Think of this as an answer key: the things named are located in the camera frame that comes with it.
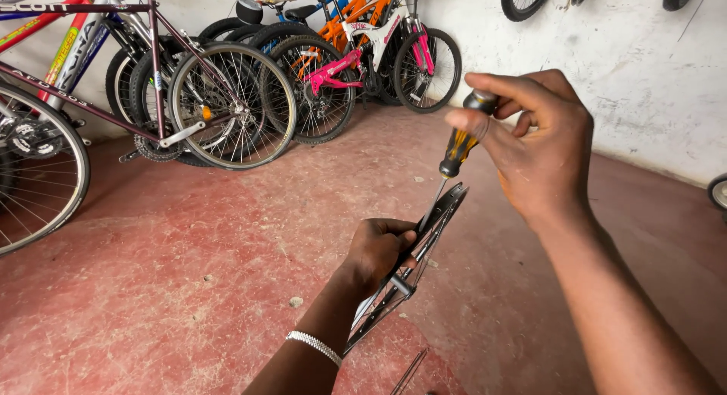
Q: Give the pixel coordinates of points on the silver red frame bicycle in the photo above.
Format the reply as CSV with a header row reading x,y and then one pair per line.
x,y
74,43

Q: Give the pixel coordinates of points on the person's left hand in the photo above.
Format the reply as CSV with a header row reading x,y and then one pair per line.
x,y
376,250

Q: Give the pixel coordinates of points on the blue bicycle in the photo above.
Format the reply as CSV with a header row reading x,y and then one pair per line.
x,y
318,3

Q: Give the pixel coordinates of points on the small white rimmed wheel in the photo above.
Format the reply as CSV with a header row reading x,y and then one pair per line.
x,y
718,191

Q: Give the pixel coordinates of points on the loose metal spokes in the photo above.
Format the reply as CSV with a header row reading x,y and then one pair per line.
x,y
410,371

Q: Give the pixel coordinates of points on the orange bicycle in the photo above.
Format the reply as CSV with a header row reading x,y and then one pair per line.
x,y
352,14

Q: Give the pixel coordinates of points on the pink white bicycle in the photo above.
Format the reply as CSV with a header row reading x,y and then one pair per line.
x,y
369,60

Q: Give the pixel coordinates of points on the black helmet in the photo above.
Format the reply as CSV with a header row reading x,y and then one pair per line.
x,y
249,10

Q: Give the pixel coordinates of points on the large hanging bicycle wheel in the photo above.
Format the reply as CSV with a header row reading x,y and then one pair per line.
x,y
525,0

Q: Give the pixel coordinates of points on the maroon frame bicycle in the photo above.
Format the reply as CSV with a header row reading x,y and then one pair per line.
x,y
142,116

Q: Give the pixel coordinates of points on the person's left fingers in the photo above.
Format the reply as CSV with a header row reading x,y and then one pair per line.
x,y
404,241

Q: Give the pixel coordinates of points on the person's right hand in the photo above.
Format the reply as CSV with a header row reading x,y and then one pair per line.
x,y
542,150

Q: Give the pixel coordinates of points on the small spoked bicycle wheel rim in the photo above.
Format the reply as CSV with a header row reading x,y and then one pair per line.
x,y
406,264

